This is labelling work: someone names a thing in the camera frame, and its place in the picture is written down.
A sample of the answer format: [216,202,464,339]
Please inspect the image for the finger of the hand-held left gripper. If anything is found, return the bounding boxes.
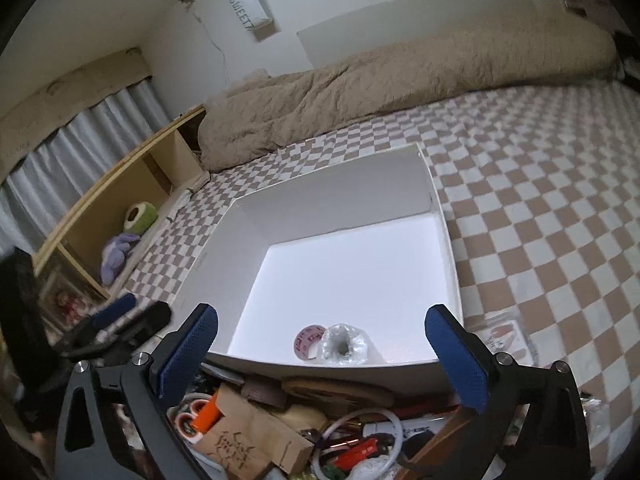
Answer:
[65,303,173,363]
[62,294,138,350]

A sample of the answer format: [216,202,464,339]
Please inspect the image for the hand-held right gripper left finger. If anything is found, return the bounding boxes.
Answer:
[54,303,221,480]

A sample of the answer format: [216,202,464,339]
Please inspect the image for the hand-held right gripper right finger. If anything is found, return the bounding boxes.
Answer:
[424,303,591,480]

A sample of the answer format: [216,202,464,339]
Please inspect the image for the clear plastic roll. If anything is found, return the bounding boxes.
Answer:
[317,322,370,366]

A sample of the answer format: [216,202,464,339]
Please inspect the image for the clear tape roll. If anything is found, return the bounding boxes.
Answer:
[292,325,331,362]

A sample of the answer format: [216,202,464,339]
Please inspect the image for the white cardboard box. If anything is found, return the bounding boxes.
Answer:
[170,142,467,398]

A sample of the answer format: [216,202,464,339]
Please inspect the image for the framed picture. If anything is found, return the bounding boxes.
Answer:
[37,260,108,333]

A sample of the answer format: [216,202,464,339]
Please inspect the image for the purple plush toy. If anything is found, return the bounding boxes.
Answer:
[100,232,138,286]

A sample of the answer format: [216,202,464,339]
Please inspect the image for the clear plastic packet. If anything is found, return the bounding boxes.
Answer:
[467,312,538,366]

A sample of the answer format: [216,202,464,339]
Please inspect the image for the orange tube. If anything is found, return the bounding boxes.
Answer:
[192,392,223,433]

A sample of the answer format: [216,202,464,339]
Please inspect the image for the green round plush toy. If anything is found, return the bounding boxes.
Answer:
[123,202,159,235]

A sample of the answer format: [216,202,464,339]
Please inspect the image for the brown wooden board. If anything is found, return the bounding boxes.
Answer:
[400,410,471,480]

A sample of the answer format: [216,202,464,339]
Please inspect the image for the brown cardboard piece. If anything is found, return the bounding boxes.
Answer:
[192,385,313,480]

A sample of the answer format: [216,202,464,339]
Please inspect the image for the wooden bedside shelf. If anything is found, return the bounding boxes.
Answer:
[32,105,211,301]

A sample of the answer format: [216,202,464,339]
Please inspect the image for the brown white checkered bed sheet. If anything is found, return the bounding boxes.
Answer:
[107,77,640,461]

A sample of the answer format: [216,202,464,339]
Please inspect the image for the grey white curtain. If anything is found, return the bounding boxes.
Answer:
[0,77,171,251]

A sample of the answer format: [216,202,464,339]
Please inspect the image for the beige curtain valance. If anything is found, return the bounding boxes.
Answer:
[0,47,151,173]

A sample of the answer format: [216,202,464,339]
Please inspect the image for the beige quilted blanket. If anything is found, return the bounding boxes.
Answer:
[197,22,618,171]

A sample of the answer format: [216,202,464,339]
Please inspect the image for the white cable loop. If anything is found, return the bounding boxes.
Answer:
[312,407,403,480]

